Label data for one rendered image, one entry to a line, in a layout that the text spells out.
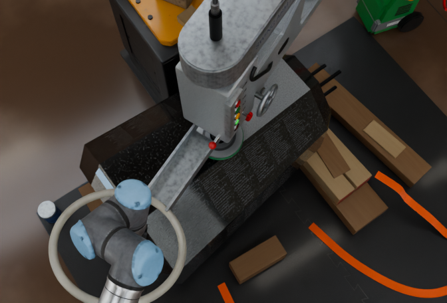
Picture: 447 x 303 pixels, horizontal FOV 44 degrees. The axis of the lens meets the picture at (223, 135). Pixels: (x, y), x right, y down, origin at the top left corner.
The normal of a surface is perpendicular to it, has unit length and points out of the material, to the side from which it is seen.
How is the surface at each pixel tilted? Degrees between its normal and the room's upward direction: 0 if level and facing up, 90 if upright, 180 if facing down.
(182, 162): 2
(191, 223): 45
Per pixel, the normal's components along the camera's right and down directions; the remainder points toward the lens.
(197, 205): 0.44, 0.23
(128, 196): 0.26, -0.69
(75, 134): 0.00, -0.38
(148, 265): 0.81, 0.26
